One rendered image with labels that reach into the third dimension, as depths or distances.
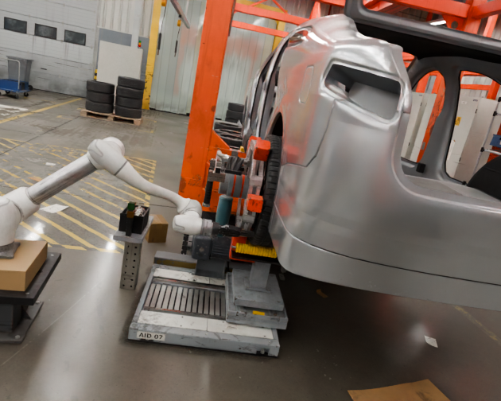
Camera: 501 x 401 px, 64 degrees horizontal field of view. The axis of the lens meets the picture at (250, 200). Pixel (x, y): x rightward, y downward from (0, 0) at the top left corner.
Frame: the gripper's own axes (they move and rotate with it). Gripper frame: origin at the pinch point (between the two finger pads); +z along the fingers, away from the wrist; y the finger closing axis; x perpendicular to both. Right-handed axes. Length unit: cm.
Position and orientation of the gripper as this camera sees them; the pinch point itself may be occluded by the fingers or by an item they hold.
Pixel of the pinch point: (247, 233)
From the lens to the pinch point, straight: 223.4
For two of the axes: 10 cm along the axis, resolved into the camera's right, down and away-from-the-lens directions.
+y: 1.8, -4.7, -8.6
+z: 9.8, 1.6, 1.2
